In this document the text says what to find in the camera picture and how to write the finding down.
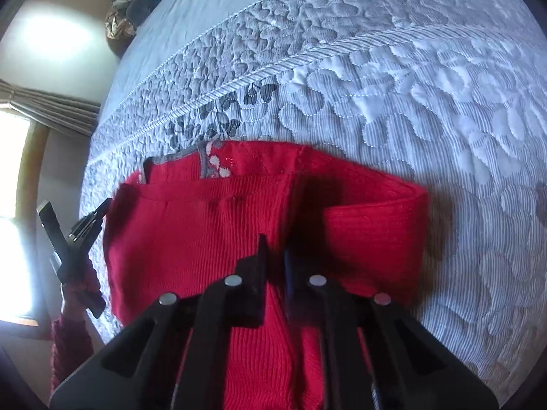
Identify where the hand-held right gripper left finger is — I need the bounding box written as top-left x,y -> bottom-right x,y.
49,234 -> 270,410

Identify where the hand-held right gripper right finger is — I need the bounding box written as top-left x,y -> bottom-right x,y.
284,250 -> 499,410

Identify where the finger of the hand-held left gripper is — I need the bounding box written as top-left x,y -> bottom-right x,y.
68,197 -> 113,252
36,200 -> 71,283

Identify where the red knit sweater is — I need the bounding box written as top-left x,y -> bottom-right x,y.
103,139 -> 430,410

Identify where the person's left forearm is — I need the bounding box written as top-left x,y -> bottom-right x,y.
49,265 -> 105,394

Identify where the window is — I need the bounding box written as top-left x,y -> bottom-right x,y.
0,107 -> 49,322

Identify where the beige curtain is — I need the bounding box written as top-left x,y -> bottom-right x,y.
0,78 -> 102,138

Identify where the grey quilted bedspread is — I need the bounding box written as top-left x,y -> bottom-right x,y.
79,0 -> 547,406

